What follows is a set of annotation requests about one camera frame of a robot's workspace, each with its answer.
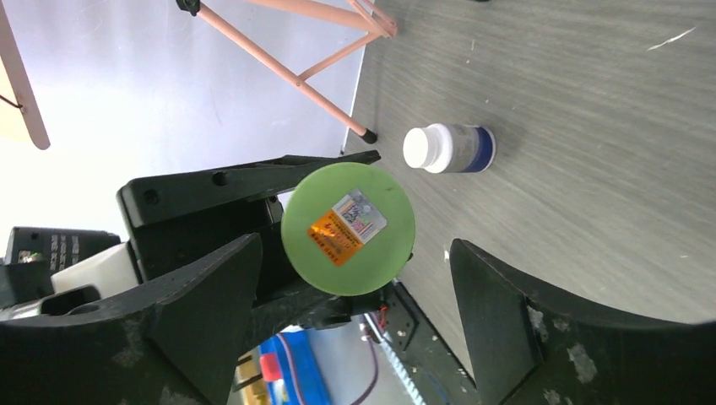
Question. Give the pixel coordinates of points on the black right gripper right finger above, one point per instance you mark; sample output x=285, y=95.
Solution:
x=531, y=342

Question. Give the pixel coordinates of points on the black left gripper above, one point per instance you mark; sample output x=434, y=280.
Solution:
x=174, y=220

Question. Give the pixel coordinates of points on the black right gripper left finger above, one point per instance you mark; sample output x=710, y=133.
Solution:
x=172, y=340

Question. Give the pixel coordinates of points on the green black pill bottle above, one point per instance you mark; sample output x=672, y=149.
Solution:
x=349, y=229

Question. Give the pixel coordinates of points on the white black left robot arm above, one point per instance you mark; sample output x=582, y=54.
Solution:
x=35, y=254

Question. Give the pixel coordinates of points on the white capped pill bottle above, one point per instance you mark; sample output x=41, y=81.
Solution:
x=449, y=148

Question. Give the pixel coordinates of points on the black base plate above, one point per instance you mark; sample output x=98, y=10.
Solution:
x=429, y=370

